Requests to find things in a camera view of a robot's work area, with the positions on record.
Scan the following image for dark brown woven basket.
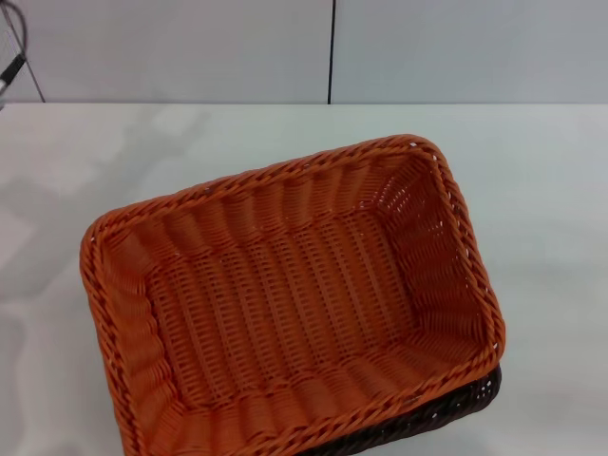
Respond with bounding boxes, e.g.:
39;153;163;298
303;363;505;456

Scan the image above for orange woven basket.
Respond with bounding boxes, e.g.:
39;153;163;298
79;134;506;456

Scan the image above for black arm connector cable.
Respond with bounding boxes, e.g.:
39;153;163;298
0;0;29;96

